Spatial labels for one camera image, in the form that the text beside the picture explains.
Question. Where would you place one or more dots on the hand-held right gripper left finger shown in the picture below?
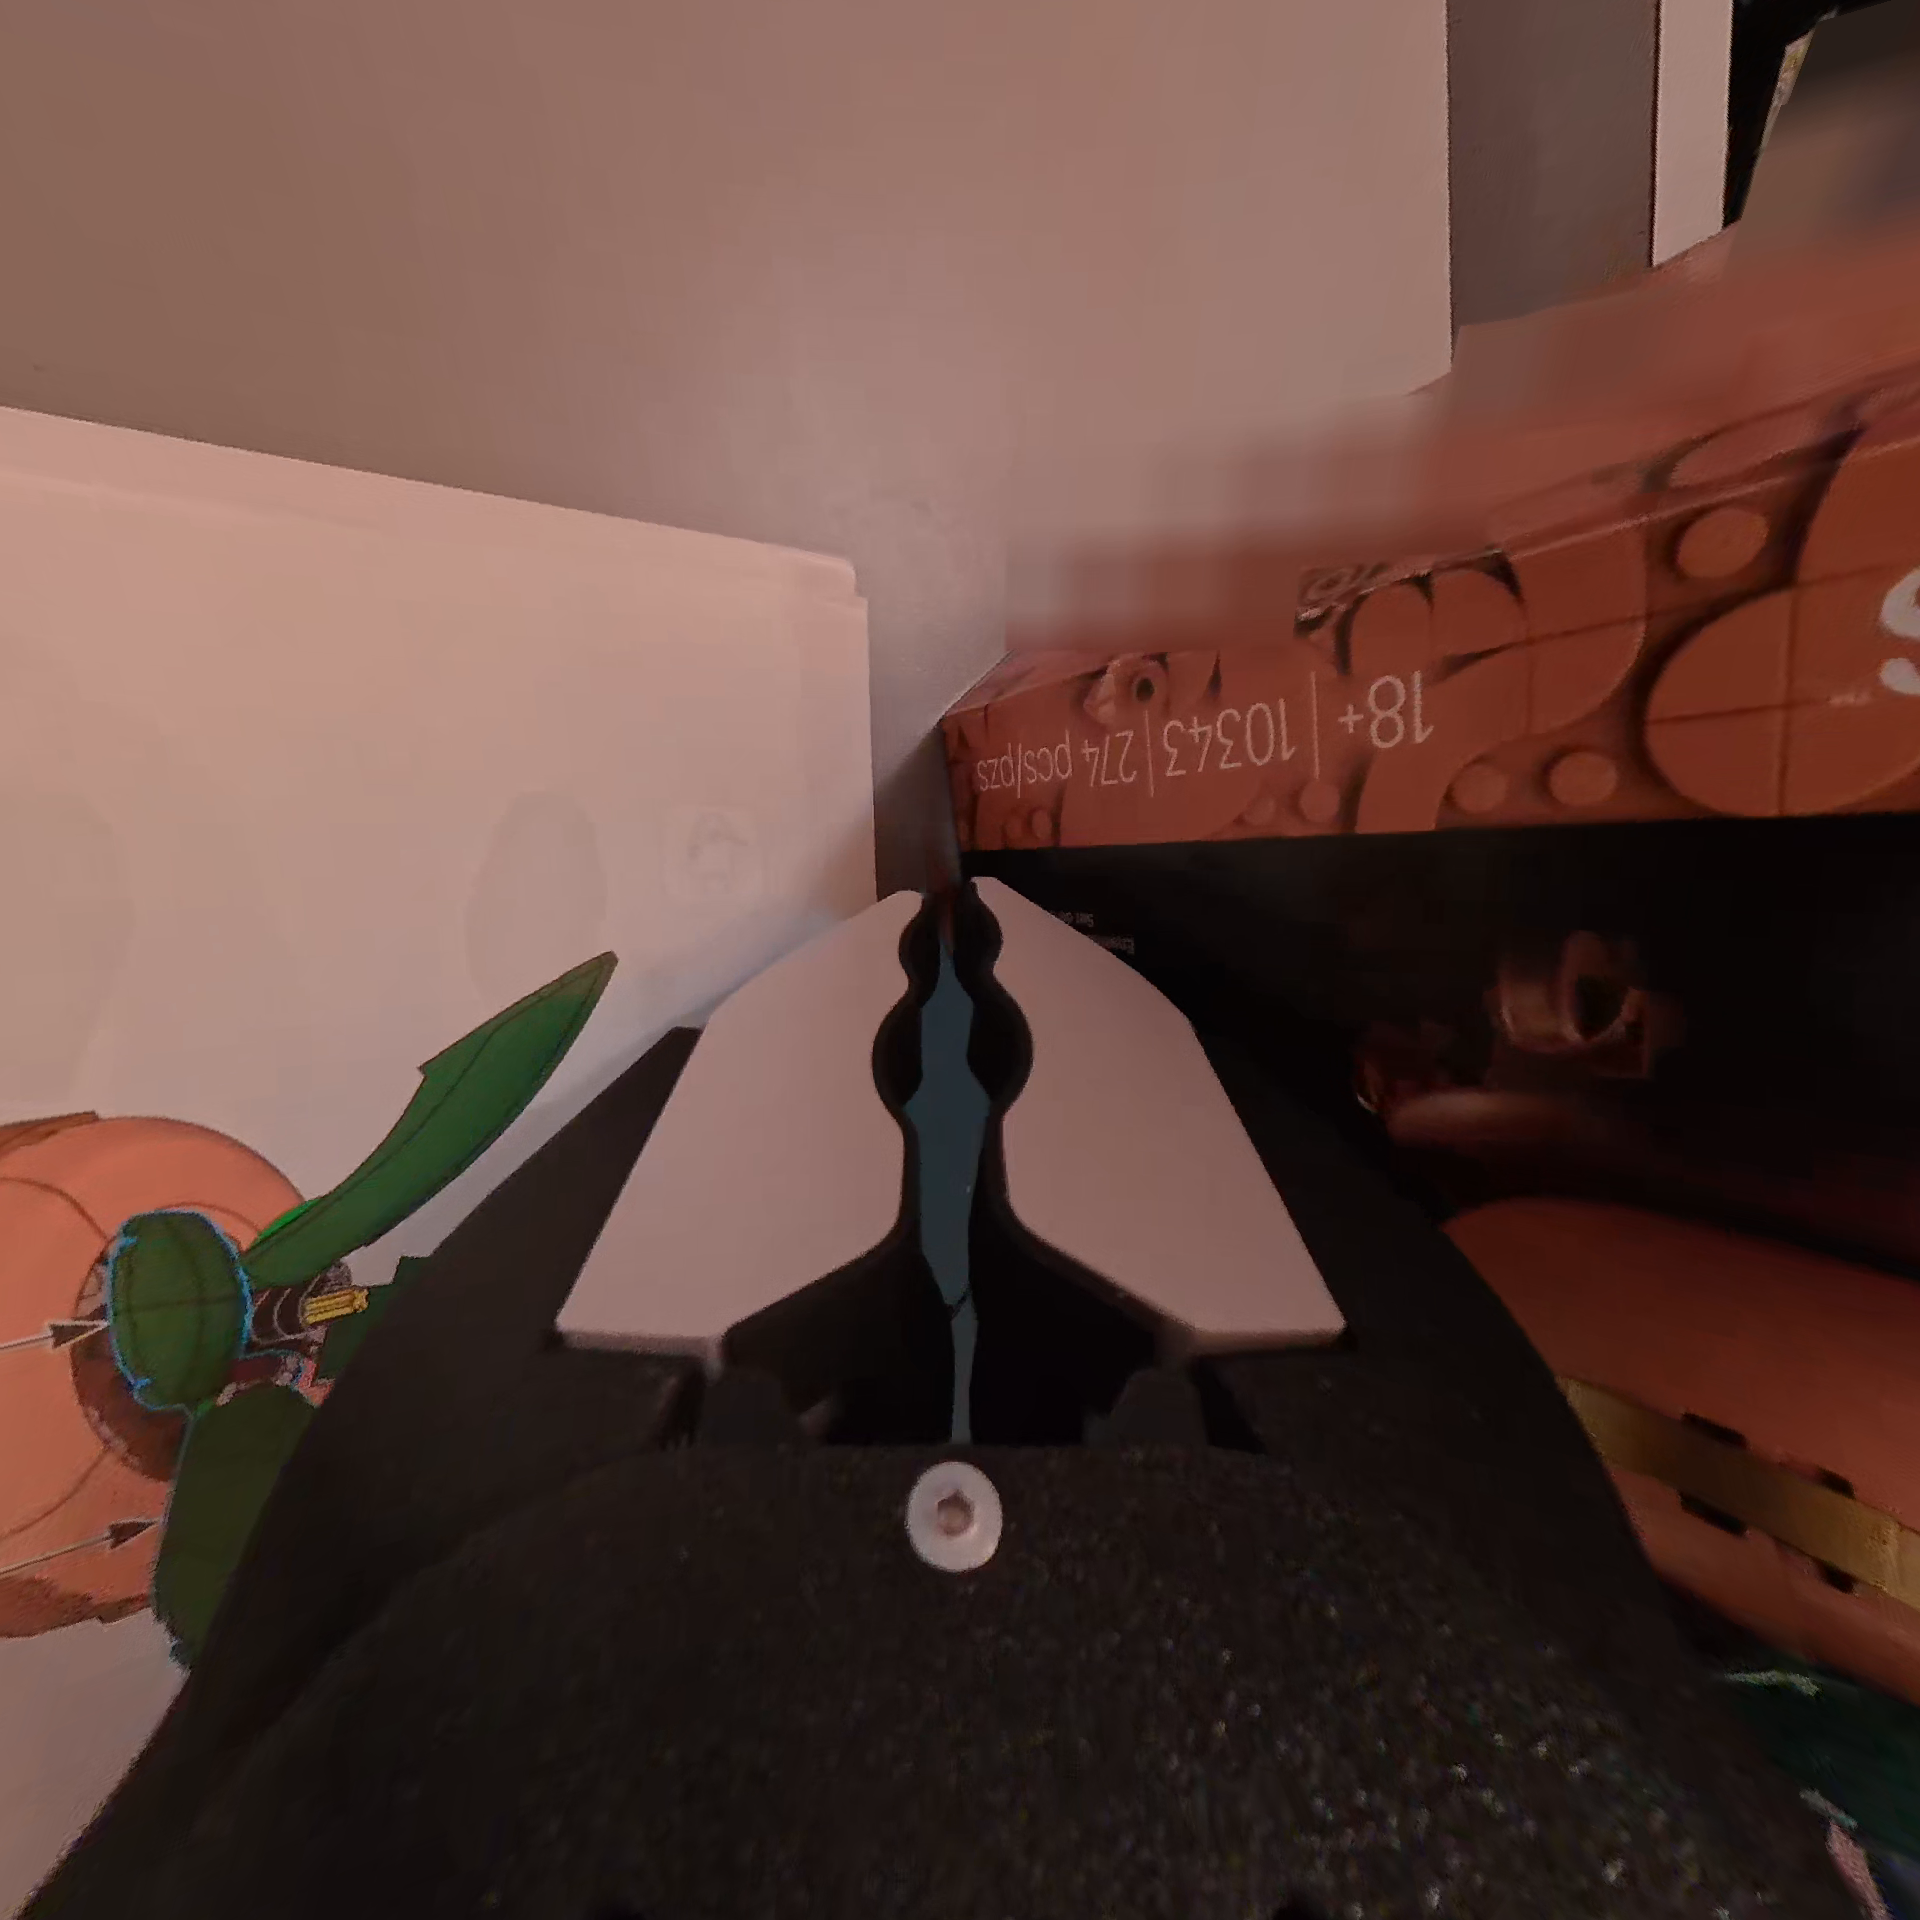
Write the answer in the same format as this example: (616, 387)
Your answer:
(750, 1185)

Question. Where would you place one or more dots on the black orchid toy set box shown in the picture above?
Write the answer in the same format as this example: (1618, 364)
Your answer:
(1574, 974)

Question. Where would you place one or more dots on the building instruction booklet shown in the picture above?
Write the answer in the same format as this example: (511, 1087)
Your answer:
(375, 750)

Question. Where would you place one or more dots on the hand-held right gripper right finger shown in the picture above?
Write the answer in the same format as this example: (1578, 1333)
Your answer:
(1155, 1185)

